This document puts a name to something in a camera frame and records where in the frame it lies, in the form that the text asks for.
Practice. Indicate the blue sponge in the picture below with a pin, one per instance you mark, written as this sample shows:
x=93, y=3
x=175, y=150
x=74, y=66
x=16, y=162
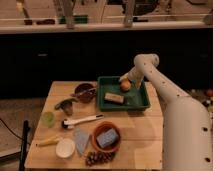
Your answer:
x=107, y=138

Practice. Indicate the black stand pole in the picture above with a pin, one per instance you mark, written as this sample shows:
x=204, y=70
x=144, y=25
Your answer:
x=24, y=143

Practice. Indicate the dark grape bunch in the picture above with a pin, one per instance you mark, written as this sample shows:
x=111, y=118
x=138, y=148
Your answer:
x=94, y=158

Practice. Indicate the orange bowl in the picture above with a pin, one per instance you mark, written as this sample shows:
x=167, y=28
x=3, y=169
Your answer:
x=101, y=128

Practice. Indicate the spoon in brown bowl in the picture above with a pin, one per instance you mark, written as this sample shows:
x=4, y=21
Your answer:
x=79, y=93

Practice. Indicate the small green cup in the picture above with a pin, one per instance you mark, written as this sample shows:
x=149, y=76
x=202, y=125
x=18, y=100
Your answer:
x=48, y=119

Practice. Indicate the green plastic tray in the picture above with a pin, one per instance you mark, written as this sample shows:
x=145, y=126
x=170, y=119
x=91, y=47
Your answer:
x=136, y=99

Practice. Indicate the white handled brush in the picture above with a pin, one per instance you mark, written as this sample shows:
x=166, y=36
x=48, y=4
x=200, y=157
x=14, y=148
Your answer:
x=71, y=123

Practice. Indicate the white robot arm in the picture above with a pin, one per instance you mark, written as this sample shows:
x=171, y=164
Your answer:
x=187, y=144

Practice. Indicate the brown wooden block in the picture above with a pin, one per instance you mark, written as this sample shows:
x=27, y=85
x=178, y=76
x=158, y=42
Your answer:
x=114, y=98

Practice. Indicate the dark brown bowl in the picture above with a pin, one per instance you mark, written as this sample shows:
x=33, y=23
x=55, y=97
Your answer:
x=86, y=98

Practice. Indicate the small orange apple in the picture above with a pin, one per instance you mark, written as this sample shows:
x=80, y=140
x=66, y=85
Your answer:
x=125, y=85

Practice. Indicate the grey blue cloth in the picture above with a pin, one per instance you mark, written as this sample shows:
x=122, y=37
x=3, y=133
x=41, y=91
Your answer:
x=81, y=139

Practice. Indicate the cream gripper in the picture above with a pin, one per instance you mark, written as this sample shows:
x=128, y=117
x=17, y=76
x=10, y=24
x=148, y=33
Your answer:
x=132, y=77

